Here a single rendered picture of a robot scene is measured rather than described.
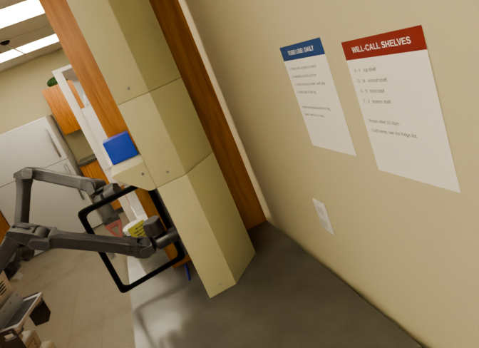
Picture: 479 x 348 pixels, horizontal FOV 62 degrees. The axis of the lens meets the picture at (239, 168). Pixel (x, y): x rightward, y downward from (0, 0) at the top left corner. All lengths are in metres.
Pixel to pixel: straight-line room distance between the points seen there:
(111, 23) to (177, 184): 0.55
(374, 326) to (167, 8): 1.36
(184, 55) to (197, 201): 0.64
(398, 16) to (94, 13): 0.93
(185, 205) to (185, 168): 0.13
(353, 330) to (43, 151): 5.60
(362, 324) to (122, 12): 1.16
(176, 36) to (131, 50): 0.43
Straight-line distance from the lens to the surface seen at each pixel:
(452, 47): 0.63
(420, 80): 0.69
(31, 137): 6.34
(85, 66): 1.71
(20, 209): 2.13
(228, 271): 1.53
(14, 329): 1.99
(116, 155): 1.54
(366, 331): 1.19
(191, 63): 1.74
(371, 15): 0.73
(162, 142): 1.35
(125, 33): 1.35
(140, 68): 1.34
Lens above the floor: 1.75
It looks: 17 degrees down
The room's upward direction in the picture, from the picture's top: 22 degrees counter-clockwise
